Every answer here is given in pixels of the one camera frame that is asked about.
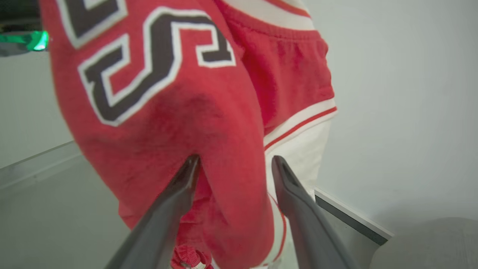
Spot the light grey wall skirting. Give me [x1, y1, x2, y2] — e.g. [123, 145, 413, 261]
[0, 141, 82, 189]

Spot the red and white jersey garment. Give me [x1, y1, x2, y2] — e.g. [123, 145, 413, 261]
[38, 0, 338, 269]

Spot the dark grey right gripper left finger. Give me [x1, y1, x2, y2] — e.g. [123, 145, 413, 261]
[105, 154, 201, 269]

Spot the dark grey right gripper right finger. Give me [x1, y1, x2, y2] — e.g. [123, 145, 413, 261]
[271, 155, 360, 269]

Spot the white and black wall baseboard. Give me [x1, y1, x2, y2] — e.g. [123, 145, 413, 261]
[315, 188, 395, 246]

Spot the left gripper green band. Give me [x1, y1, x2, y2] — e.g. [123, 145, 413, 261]
[0, 0, 50, 57]

